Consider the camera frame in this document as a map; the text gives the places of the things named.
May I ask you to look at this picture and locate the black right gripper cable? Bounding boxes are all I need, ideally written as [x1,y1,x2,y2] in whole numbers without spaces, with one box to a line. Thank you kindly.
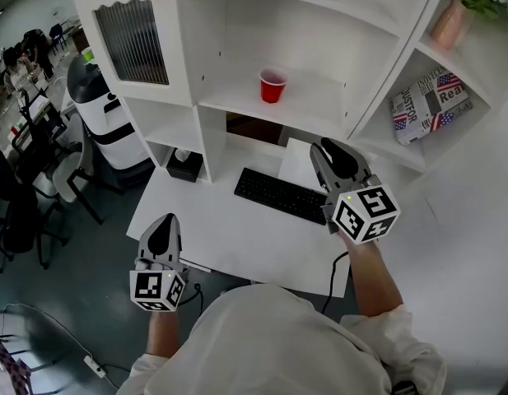
[320,250,350,315]

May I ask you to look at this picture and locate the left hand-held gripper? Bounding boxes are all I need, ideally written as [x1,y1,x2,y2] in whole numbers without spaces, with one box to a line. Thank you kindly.
[129,212,191,314]

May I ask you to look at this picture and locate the flag print box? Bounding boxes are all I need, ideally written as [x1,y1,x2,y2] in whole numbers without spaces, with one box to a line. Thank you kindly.
[389,67,474,147]

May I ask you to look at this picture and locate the red plastic cup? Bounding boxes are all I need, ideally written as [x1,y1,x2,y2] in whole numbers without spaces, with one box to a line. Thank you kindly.
[259,67,289,105]

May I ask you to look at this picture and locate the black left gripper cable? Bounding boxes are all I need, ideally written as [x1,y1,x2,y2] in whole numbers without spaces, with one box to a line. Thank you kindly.
[177,281,206,317]

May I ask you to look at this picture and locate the person's left forearm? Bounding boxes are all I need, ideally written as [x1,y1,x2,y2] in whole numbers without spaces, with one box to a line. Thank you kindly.
[145,309,181,360]

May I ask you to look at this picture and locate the person's right forearm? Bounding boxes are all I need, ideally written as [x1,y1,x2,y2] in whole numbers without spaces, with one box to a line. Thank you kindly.
[338,235,404,318]

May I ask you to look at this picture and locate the white power strip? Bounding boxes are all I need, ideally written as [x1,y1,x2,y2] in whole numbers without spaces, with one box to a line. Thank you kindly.
[83,355,108,379]

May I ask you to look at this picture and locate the white paper sheet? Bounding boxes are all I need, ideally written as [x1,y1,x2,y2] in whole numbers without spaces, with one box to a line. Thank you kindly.
[277,137,325,181]

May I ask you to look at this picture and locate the pink vase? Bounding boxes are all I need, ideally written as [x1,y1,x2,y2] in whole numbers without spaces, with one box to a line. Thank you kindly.
[429,0,475,52]

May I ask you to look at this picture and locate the checkered cloth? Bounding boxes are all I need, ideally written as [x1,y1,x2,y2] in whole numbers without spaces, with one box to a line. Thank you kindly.
[0,330,34,395]

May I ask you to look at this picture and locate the black keyboard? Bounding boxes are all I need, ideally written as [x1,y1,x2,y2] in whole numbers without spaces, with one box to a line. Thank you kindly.
[233,166,329,227]

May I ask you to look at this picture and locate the person's white shirt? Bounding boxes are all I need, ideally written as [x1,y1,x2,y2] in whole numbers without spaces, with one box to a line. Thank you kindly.
[116,282,449,395]

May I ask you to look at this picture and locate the black tissue box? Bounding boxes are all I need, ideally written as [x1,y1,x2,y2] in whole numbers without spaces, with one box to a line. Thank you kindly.
[165,147,205,184]

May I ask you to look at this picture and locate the white floor cable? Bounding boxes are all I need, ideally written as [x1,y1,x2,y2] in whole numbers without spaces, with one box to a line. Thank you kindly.
[0,302,119,390]

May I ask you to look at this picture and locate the white shelf desk unit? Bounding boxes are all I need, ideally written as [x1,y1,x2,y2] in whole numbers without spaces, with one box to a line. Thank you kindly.
[66,0,508,185]

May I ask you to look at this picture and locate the black office chair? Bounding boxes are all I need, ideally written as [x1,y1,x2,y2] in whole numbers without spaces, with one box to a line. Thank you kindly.
[0,146,70,272]

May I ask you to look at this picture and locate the ribbed glass cabinet door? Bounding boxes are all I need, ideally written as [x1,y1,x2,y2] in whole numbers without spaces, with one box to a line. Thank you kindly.
[77,0,193,107]

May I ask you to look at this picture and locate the white chair with black legs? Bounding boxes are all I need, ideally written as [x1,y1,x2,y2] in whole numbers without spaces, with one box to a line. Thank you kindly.
[51,124,126,226]

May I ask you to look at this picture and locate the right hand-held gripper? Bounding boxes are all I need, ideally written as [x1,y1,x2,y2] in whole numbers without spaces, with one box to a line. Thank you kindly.
[310,137,402,246]

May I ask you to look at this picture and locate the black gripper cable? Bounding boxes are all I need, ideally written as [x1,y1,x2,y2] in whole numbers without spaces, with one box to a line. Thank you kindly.
[320,250,350,315]
[177,281,206,317]

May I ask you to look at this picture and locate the white desk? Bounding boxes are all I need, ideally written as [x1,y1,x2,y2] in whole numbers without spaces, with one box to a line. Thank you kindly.
[125,137,352,299]

